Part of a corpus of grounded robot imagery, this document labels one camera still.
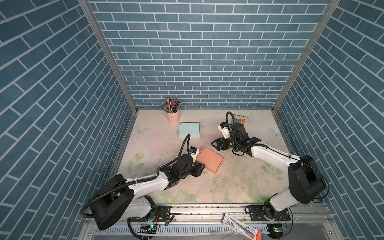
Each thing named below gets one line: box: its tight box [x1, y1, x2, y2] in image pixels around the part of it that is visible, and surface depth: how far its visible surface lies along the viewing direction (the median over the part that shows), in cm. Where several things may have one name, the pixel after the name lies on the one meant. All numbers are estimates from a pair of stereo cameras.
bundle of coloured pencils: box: [161, 97, 183, 114], surface depth 108 cm
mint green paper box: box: [178, 121, 201, 138], surface depth 107 cm
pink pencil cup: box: [167, 110, 180, 124], surface depth 109 cm
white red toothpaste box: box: [221, 213, 266, 240], surface depth 71 cm
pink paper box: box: [196, 146, 225, 174], surface depth 91 cm
